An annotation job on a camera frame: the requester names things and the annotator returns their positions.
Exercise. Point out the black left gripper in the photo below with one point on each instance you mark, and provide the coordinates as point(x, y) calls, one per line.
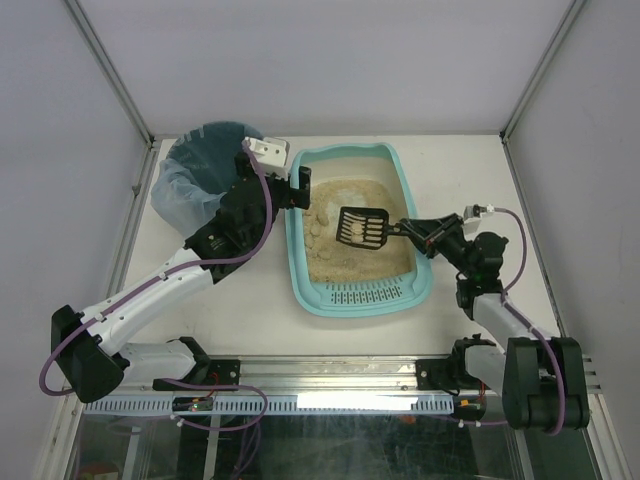
point(282, 191)

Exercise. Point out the black litter scoop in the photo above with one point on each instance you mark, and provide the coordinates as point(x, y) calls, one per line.
point(366, 228)

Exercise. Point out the black trash bin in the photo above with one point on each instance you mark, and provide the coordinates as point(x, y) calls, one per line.
point(204, 157)

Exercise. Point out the white slotted cable duct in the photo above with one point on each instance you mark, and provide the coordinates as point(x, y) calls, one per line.
point(333, 403)

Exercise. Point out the beige cat litter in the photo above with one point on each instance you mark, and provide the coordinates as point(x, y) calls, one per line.
point(330, 261)

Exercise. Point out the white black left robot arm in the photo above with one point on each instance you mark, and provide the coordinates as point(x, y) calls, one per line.
point(93, 347)

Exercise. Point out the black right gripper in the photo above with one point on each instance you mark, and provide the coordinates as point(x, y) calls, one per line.
point(432, 236)

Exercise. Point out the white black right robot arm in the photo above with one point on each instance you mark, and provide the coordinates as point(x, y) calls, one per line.
point(539, 377)

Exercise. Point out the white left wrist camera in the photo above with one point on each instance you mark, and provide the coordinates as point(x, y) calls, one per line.
point(271, 154)

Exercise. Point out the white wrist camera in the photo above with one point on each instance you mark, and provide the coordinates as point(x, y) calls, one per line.
point(473, 214)
point(271, 154)

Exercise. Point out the translucent blue bin liner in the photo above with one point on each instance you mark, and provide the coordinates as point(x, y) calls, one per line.
point(185, 208)

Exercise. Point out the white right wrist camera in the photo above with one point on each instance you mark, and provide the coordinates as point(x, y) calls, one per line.
point(473, 214)

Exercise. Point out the beige litter clump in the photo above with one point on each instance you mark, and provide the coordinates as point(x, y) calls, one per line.
point(357, 233)

